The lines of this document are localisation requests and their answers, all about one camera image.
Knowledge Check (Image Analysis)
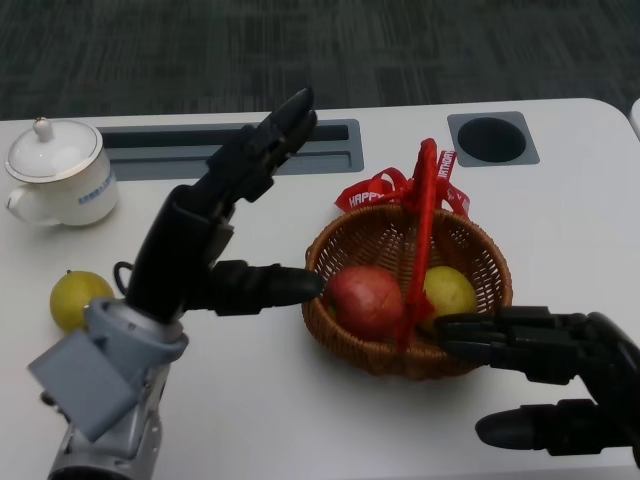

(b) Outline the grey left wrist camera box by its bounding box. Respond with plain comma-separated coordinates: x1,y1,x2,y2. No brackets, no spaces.
27,331,140,442

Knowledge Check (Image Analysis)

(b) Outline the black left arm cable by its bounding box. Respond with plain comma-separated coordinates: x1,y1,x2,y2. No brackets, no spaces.
113,261,137,297

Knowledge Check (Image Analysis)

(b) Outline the white ceramic cup lid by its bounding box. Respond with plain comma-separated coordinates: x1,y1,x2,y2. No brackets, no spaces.
4,117,104,182

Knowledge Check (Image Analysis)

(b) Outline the white ceramic cup blue print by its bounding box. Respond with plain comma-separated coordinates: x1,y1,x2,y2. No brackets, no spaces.
5,142,120,228

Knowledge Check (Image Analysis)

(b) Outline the grey square round-hole grommet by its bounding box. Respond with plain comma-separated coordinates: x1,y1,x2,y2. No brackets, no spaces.
446,111,541,169

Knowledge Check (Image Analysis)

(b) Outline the grey table cable tray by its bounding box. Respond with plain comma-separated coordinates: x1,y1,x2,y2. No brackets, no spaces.
97,118,364,182

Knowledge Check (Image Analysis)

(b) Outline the brown wicker basket red handle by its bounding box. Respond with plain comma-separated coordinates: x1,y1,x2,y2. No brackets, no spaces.
301,138,514,382

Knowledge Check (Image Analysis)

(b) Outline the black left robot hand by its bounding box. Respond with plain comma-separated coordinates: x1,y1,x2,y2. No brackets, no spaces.
124,87,326,331

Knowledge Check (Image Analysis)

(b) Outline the red apple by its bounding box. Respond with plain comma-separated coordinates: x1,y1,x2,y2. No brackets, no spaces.
324,265,404,344

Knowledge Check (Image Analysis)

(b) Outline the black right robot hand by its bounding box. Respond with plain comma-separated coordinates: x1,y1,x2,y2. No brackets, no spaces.
433,307,640,459

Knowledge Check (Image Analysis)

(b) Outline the yellow round fruit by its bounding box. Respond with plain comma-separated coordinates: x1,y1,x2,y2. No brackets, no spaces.
49,269,117,335
417,265,479,335

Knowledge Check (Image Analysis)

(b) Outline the red printed ribbon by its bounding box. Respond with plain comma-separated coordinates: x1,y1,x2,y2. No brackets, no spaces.
333,148,472,215

